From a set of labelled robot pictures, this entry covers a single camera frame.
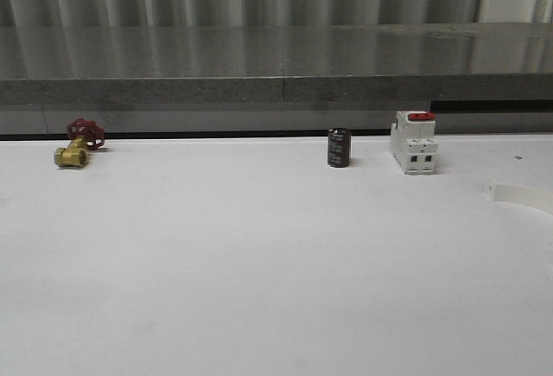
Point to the white circuit breaker red switch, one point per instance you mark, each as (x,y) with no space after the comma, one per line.
(412,142)

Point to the grey stone bench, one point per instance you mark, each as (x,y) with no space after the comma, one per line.
(213,81)

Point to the brass valve red handle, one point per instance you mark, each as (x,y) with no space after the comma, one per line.
(84,135)

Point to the white half pipe clamp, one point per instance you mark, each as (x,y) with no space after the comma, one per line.
(527,196)

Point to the black cylindrical capacitor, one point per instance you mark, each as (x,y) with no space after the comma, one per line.
(338,147)

